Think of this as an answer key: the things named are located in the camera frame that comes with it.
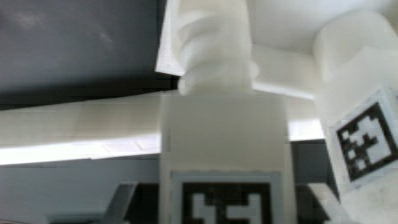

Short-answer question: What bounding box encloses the white chair seat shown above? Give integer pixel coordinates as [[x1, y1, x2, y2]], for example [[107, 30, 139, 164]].
[[155, 0, 398, 99]]

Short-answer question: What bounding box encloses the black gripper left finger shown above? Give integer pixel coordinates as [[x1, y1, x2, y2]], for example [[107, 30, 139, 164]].
[[100, 182, 159, 224]]

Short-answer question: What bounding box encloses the white chair nut peg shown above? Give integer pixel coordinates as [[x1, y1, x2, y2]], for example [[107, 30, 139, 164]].
[[159, 0, 297, 224]]

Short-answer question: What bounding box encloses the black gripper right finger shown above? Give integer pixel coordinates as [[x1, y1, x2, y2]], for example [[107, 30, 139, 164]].
[[294, 182, 358, 224]]

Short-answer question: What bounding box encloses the white obstacle fence wall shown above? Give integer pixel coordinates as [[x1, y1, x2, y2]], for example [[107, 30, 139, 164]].
[[0, 92, 324, 169]]

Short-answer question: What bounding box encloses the white chair leg with tag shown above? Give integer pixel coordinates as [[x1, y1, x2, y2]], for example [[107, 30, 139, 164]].
[[313, 10, 398, 224]]

